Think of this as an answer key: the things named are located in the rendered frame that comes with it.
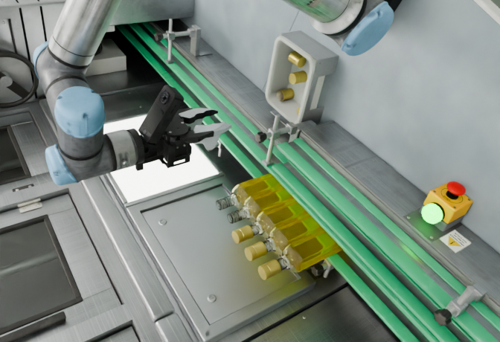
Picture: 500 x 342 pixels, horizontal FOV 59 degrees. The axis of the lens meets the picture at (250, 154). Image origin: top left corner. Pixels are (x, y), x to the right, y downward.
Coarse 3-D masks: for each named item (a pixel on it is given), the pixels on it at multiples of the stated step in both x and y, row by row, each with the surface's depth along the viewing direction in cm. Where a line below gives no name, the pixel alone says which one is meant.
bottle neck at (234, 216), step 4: (244, 208) 116; (232, 212) 115; (236, 212) 114; (240, 212) 115; (244, 212) 115; (228, 216) 115; (232, 216) 113; (236, 216) 114; (240, 216) 114; (244, 216) 115; (248, 216) 116; (228, 220) 115; (232, 220) 113; (236, 220) 114; (240, 220) 115
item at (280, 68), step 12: (276, 48) 130; (288, 48) 132; (300, 48) 121; (276, 60) 132; (288, 60) 135; (312, 60) 118; (276, 72) 135; (288, 72) 138; (312, 72) 119; (276, 84) 138; (288, 84) 140; (300, 84) 135; (276, 96) 140; (300, 96) 137; (276, 108) 137; (288, 108) 136; (300, 108) 127; (288, 120) 133; (300, 120) 129
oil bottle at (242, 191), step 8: (264, 176) 126; (272, 176) 126; (240, 184) 121; (248, 184) 122; (256, 184) 122; (264, 184) 123; (272, 184) 123; (280, 184) 124; (232, 192) 121; (240, 192) 119; (248, 192) 120; (256, 192) 120; (240, 200) 119; (240, 208) 121
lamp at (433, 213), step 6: (432, 204) 98; (438, 204) 98; (426, 210) 98; (432, 210) 97; (438, 210) 97; (426, 216) 98; (432, 216) 97; (438, 216) 96; (444, 216) 97; (432, 222) 97
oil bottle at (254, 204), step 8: (264, 192) 120; (272, 192) 120; (280, 192) 121; (288, 192) 121; (248, 200) 117; (256, 200) 117; (264, 200) 117; (272, 200) 118; (280, 200) 118; (288, 200) 120; (248, 208) 116; (256, 208) 115; (264, 208) 116; (256, 216) 116
